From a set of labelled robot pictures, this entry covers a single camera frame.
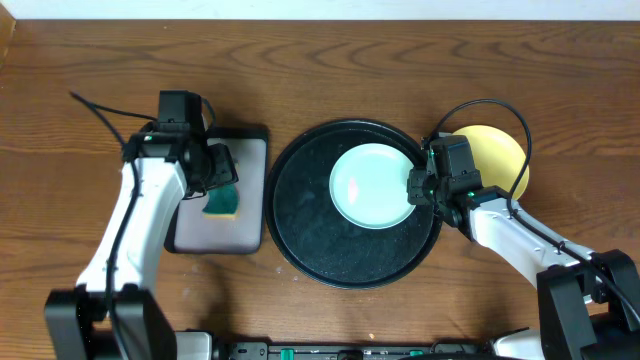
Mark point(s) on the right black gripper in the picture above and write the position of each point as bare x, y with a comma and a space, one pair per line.
416, 180

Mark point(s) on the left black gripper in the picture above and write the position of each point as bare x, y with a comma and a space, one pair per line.
226, 168

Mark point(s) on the green yellow sponge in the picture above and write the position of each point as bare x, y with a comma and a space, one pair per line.
222, 202

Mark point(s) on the yellow round plate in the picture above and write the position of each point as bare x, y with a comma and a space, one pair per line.
497, 155

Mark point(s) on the light green plate front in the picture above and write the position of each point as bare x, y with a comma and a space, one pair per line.
368, 186

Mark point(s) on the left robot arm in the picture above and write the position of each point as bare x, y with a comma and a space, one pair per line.
112, 313

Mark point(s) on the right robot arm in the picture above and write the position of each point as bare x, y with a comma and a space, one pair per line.
588, 302

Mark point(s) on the black rectangular tray grey mat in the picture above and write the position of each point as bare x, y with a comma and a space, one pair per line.
191, 232

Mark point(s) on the black round tray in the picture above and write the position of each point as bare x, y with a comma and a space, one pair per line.
311, 233

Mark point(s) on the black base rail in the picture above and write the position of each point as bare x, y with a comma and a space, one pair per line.
350, 351

